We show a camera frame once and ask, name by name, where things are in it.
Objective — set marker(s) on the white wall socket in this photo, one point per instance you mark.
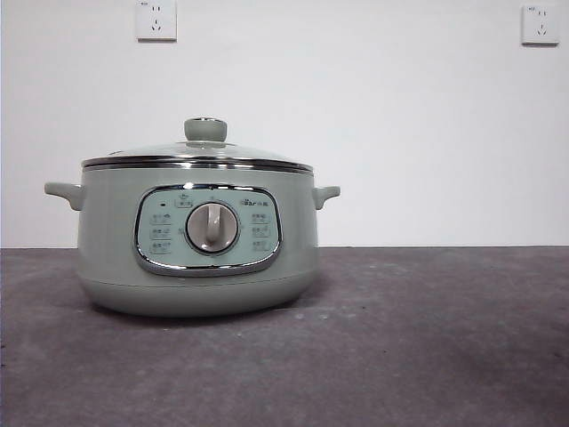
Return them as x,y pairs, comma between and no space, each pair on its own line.
156,20
540,24

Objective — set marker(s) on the pale green electric cooking pot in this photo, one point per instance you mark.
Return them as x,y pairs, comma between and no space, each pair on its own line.
111,231

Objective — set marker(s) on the glass lid with green knob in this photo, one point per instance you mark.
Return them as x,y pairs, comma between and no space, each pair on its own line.
205,129

